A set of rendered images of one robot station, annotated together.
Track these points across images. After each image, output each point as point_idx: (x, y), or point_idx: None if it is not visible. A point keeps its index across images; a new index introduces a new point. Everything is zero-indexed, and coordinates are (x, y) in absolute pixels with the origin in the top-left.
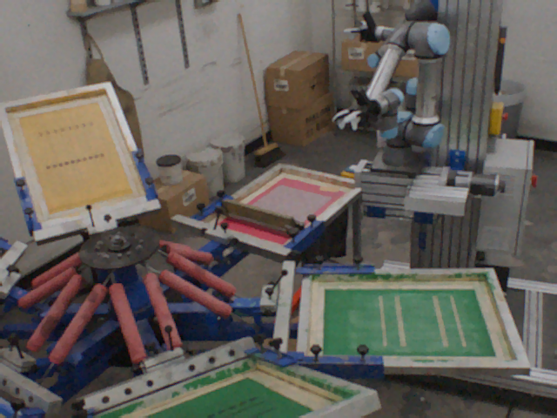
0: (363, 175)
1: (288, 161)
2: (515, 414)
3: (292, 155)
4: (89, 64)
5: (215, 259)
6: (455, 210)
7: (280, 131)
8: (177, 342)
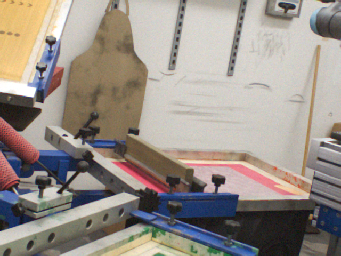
0: (322, 148)
1: (319, 240)
2: None
3: (329, 238)
4: (108, 13)
5: (45, 167)
6: None
7: None
8: None
